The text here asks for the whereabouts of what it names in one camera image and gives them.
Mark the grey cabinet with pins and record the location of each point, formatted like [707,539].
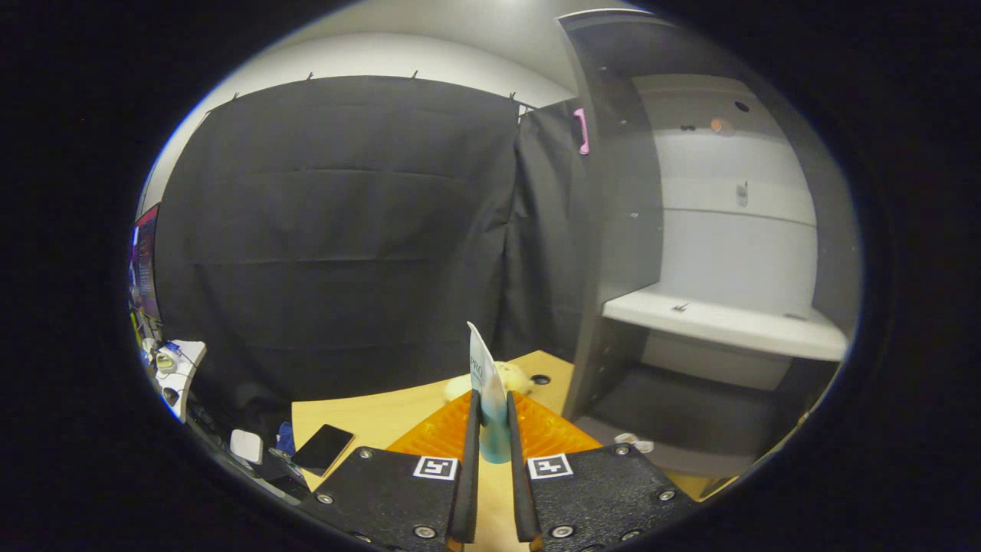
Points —
[621,230]

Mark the small white box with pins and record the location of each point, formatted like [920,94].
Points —
[246,446]

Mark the blue and white tube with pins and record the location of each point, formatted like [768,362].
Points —
[490,414]

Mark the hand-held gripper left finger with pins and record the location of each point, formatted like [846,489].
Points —
[465,498]

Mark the pale yellow plush toy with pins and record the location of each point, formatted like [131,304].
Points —
[515,377]

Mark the small blue object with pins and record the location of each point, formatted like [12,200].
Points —
[285,438]

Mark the black smartphone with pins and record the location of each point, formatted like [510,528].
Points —
[323,448]

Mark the black backdrop cloth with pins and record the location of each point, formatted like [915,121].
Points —
[345,230]

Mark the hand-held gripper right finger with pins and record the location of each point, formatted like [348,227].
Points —
[523,498]

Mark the white cabinet shelf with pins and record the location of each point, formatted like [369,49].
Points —
[728,322]

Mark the computer monitor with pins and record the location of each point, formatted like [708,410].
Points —
[146,261]

